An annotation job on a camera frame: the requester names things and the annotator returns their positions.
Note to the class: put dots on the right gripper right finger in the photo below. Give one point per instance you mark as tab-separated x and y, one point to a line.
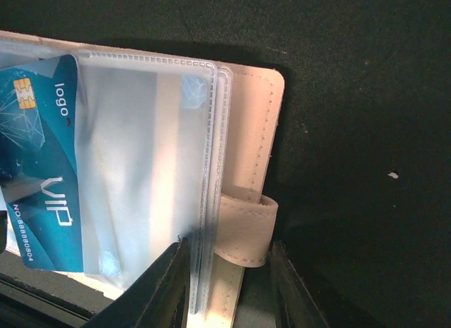
294	305

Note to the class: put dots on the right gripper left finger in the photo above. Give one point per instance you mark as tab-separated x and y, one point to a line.
158	298

